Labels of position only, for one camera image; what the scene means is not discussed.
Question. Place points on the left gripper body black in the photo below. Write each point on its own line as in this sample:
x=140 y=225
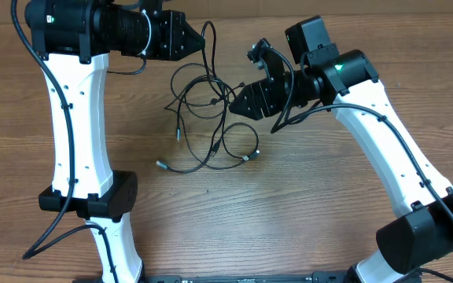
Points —
x=163 y=39

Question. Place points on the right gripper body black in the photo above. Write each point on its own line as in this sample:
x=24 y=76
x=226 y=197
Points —
x=273 y=98

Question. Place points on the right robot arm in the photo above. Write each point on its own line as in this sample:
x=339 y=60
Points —
x=318 y=77

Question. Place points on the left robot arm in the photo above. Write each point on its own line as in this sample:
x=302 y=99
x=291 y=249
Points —
x=71 y=41

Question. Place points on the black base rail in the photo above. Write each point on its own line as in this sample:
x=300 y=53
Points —
x=246 y=279

